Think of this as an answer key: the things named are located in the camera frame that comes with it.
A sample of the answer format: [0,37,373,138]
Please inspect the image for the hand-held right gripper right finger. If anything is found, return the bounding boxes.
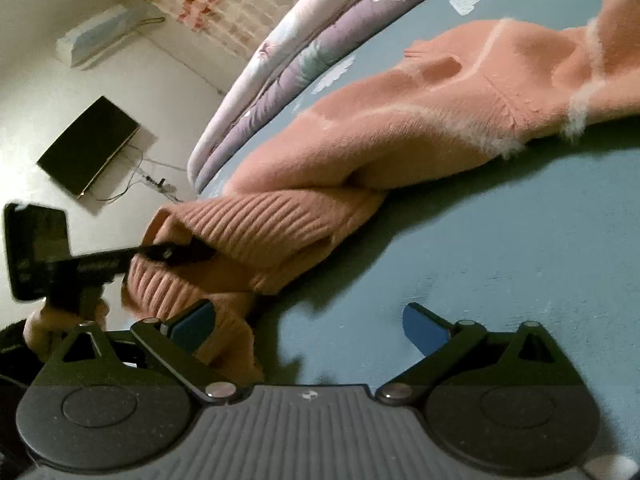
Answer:
[375,304,566,405]

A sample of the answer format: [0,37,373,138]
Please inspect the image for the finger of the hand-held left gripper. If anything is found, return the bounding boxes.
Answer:
[131,239,217,267]

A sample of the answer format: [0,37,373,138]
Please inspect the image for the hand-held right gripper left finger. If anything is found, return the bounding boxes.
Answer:
[62,300,238,403]

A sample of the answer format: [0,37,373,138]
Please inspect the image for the pink striped knit sweater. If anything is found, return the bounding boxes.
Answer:
[121,0,640,381]

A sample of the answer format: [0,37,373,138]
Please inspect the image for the person's left hand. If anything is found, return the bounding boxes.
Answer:
[22,300,110,363]

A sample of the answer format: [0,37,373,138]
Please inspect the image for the pink floral quilt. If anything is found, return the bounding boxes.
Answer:
[187,0,416,181]

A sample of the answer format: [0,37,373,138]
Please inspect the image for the purple floral quilt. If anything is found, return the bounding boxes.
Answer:
[197,0,501,196]

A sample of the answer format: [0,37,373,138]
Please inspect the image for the wall cables with power strip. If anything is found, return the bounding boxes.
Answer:
[95,145,177,204]

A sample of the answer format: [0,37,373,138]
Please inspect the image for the black wall television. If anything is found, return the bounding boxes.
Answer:
[36,95,141,201]

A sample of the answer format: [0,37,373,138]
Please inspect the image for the white wall air conditioner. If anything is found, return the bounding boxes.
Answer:
[56,2,166,68]

